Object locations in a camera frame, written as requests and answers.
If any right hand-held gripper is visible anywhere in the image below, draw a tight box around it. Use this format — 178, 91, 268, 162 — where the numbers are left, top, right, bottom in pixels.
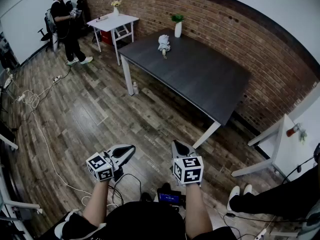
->
171, 139, 205, 187

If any person's black clothing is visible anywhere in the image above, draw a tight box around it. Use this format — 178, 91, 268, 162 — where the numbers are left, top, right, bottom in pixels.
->
37, 201, 238, 240

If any white vase with yellow flowers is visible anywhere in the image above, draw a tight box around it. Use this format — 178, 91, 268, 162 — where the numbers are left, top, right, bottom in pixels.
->
110, 0, 123, 17

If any white side table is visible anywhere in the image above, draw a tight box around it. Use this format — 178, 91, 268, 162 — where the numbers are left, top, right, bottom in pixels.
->
231, 113, 320, 182

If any white folding table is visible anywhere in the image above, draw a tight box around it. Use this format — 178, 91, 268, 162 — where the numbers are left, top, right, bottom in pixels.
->
86, 12, 140, 66

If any person's left forearm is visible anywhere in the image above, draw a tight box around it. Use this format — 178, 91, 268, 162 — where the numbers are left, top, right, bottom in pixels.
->
81, 180, 110, 227

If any black office chair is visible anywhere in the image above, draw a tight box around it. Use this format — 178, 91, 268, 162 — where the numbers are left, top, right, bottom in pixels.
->
75, 0, 92, 35
37, 16, 60, 52

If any dark grey table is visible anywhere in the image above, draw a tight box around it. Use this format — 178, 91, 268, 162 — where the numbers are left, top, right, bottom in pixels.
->
117, 27, 252, 150

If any red vase with plant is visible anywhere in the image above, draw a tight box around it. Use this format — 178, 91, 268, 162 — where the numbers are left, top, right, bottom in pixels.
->
286, 122, 309, 145

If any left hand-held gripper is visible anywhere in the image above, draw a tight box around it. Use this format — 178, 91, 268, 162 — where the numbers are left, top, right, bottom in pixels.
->
85, 143, 137, 183

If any person's right forearm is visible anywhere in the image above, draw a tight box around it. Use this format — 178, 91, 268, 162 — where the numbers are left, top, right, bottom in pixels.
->
184, 183, 214, 240

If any red box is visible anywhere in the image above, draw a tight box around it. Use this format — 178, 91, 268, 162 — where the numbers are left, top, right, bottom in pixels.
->
100, 29, 113, 46

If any white umbrella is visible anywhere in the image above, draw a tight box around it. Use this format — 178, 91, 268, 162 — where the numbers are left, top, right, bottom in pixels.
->
157, 34, 172, 60

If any white vase with green plant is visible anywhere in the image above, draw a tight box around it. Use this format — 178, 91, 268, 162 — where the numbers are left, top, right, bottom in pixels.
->
170, 13, 185, 39

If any black device with blue screen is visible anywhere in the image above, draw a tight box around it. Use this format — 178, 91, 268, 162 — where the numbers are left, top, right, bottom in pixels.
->
156, 182, 186, 206

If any white cable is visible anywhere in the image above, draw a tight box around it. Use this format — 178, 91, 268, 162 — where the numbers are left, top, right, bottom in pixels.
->
14, 77, 120, 209

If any white metal rack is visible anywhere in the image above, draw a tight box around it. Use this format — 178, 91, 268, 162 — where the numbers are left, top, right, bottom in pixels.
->
0, 131, 42, 240

